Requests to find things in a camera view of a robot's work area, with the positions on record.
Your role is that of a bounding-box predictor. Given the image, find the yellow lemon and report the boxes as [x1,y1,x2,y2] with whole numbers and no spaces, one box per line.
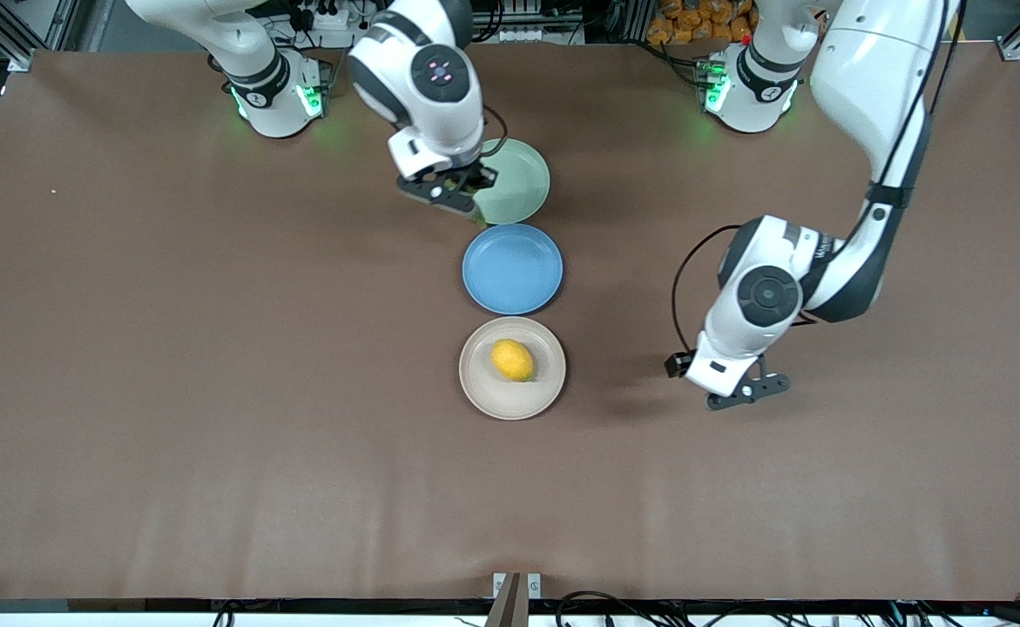
[490,339,536,383]

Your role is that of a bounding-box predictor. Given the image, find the pale green plate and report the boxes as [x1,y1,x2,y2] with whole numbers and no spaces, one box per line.
[473,138,551,225]

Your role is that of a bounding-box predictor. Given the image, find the blue plate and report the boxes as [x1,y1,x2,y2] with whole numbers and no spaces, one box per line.
[462,223,564,316]

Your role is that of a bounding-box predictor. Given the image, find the long white power strip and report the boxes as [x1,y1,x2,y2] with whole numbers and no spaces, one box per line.
[473,23,582,45]

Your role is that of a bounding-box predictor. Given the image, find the white power strip with plugs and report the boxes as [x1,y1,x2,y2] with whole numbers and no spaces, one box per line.
[287,0,388,49]

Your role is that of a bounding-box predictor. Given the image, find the beige plate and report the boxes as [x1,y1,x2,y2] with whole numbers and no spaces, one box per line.
[459,316,567,421]

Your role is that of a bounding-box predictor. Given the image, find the orange snack packets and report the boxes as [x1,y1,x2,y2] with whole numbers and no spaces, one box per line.
[646,0,759,47]

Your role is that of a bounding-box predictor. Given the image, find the brown table cover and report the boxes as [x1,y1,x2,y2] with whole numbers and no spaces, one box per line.
[0,44,1020,602]

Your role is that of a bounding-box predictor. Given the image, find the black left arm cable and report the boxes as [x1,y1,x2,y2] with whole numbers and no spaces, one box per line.
[671,0,965,354]

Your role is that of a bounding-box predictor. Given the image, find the black cable bundle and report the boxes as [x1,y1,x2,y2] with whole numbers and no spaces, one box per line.
[553,583,1020,627]

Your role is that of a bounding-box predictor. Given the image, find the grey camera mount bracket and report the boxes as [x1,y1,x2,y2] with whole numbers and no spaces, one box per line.
[485,571,543,627]

